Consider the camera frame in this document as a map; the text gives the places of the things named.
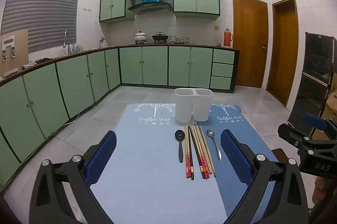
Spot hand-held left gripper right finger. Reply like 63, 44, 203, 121
220, 129, 308, 224

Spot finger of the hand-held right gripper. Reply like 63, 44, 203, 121
301, 113, 337, 139
277, 123, 320, 155

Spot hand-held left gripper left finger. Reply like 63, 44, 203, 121
29, 131, 118, 224

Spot metal spoon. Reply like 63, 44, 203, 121
207, 129, 222, 162

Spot wooden chopstick red end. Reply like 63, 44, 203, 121
197, 126, 211, 179
195, 126, 209, 179
191, 126, 204, 179
193, 126, 206, 179

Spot yellow chopstick red patterned end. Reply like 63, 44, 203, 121
184, 125, 189, 178
186, 125, 192, 178

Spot black plastic spoon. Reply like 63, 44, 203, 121
174, 129, 185, 163

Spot white plastic utensil holder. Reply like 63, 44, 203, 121
174, 88, 214, 122

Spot person's right hand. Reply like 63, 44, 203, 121
312, 177, 328, 205

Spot cardboard box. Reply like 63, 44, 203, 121
322, 90, 337, 122

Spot brown stool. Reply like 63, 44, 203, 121
271, 148, 287, 162

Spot dark blue table mat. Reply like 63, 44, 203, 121
209, 103, 280, 224

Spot black glass cabinet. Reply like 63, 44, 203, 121
288, 32, 337, 135

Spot light blue table mat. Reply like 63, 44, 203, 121
89, 102, 229, 224

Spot plain wooden door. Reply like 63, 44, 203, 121
266, 0, 299, 108

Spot green base cabinets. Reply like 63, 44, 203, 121
0, 45, 241, 189

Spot orange thermos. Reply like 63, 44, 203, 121
224, 28, 234, 48

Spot cloth on counter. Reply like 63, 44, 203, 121
21, 57, 54, 70

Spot metal faucet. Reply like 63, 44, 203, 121
63, 30, 71, 55

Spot group of glass cups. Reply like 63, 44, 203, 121
170, 35, 194, 45

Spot cardboard board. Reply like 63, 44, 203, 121
0, 29, 29, 77

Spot black wok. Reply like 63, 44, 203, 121
152, 32, 168, 43

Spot black range hood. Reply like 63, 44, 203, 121
127, 2, 173, 14

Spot grey window blind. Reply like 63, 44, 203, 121
1, 0, 83, 54

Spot white cable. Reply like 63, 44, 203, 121
61, 112, 81, 127

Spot wooden door with handle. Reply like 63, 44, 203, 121
232, 0, 269, 89

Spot white bracket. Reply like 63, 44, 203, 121
1, 36, 17, 60

